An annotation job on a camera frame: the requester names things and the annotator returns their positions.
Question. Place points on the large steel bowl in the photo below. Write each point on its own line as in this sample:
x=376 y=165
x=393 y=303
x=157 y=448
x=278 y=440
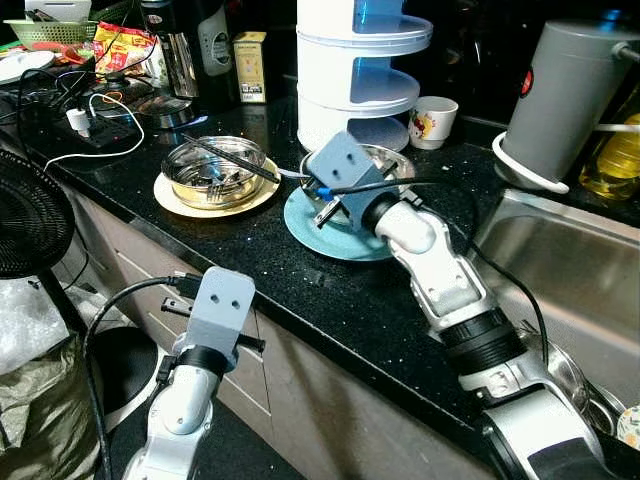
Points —
x=570 y=375

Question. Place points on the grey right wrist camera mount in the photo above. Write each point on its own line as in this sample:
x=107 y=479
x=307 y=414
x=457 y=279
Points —
x=345 y=170

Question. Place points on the light blue plate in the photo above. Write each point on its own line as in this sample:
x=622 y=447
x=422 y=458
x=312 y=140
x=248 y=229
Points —
x=320 y=240

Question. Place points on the white charger plug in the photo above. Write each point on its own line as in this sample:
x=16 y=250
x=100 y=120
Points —
x=78 y=122

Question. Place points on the black thermos jug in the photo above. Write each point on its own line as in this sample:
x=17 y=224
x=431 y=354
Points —
x=215 y=60

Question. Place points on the white plate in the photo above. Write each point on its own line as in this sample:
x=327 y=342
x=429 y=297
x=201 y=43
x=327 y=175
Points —
x=20 y=65

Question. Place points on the red yellow snack packet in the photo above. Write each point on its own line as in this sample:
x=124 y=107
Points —
x=125 y=48

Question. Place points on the steel sink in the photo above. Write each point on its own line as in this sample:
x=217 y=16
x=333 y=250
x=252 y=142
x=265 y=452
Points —
x=570 y=260

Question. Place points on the steel bowl with chopstick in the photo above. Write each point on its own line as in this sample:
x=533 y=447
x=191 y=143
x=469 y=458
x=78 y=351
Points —
x=205 y=190

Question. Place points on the grey cylinder water purifier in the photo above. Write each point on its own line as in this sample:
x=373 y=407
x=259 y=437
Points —
x=560 y=100

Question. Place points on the green basket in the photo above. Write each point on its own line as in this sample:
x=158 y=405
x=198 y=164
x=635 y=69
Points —
x=50 y=33

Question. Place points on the black chopstick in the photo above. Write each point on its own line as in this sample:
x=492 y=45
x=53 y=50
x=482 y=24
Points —
x=235 y=159

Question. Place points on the yellow oil bottle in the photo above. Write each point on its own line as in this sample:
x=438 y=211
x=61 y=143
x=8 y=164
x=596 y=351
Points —
x=615 y=160

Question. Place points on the white tiered rack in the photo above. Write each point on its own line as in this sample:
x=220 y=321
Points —
x=330 y=100

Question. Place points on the black fan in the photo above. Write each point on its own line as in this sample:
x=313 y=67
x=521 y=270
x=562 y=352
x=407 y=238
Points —
x=30 y=215

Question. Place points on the olive sack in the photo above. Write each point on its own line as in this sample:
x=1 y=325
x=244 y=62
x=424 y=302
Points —
x=40 y=420

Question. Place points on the yellow tin box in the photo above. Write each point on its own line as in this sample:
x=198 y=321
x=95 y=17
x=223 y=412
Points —
x=250 y=70

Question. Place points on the black power strip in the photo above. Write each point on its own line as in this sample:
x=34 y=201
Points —
x=110 y=138

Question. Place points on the white printed cup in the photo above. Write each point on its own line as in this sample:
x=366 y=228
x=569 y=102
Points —
x=432 y=125

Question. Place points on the white bowl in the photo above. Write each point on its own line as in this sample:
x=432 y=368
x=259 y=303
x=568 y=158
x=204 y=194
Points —
x=60 y=10

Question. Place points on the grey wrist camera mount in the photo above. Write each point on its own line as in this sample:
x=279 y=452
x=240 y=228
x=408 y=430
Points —
x=345 y=170
x=222 y=305

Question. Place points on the white plastic bag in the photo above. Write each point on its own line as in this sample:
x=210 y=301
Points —
x=25 y=320

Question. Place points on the floral plate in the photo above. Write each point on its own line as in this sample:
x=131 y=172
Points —
x=630 y=428

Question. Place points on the glass pot lid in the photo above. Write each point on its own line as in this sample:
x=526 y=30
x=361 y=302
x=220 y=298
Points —
x=150 y=100

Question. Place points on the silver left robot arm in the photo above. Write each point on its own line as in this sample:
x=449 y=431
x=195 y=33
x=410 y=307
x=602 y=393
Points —
x=185 y=410

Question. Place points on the yellow plate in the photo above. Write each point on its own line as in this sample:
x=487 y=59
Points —
x=170 y=198

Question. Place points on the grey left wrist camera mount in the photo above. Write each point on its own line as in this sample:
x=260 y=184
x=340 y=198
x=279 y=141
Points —
x=222 y=305

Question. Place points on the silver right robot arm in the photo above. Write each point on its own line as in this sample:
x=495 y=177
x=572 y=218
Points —
x=450 y=290

